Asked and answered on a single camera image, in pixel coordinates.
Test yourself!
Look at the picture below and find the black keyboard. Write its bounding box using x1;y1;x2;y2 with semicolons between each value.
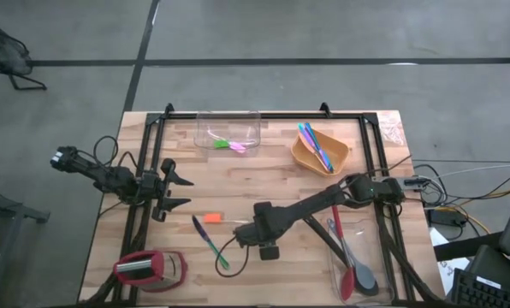
450;267;510;308

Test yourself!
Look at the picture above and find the grey silicone spoon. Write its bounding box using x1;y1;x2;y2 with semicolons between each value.
326;218;380;298

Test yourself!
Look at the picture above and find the black utensil handle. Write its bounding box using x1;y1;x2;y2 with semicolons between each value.
302;215;350;258

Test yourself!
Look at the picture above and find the red box grater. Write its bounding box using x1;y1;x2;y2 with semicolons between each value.
112;250;189;293

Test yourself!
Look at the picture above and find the white cable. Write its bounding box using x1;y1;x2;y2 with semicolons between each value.
430;162;510;181

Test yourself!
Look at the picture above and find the black power adapter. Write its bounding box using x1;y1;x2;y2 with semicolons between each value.
428;208;468;228

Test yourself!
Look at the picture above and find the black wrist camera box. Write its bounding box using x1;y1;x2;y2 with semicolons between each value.
258;243;281;262

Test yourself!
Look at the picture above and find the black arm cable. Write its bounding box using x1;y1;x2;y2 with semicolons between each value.
92;135;139;168

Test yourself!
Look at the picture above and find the clear plastic bin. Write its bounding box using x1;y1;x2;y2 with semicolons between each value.
326;216;396;305
193;110;263;157

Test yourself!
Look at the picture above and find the red silicone spoon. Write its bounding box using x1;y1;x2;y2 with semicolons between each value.
330;205;357;302

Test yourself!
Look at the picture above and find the small orange silicone spatula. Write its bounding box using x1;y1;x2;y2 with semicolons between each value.
203;212;252;225

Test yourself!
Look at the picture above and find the dark metal stand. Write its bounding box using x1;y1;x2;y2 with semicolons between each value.
0;183;50;300

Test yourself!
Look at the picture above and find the iridescent metal knife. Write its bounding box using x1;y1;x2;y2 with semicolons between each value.
191;214;231;271
297;122;329;171
305;121;335;174

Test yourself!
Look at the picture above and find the grey usb hub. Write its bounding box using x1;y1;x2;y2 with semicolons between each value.
402;175;431;192

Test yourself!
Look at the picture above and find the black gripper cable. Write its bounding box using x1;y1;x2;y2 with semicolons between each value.
214;236;251;278

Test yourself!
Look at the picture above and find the black mesh chair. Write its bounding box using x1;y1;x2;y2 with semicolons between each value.
0;16;49;92

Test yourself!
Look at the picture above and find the white paper sheet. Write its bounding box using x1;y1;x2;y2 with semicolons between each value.
429;226;470;296

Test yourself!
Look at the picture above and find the black metal table frame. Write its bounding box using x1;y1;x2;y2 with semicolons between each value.
109;102;447;307

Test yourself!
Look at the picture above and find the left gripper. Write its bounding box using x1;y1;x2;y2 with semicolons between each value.
139;157;195;222

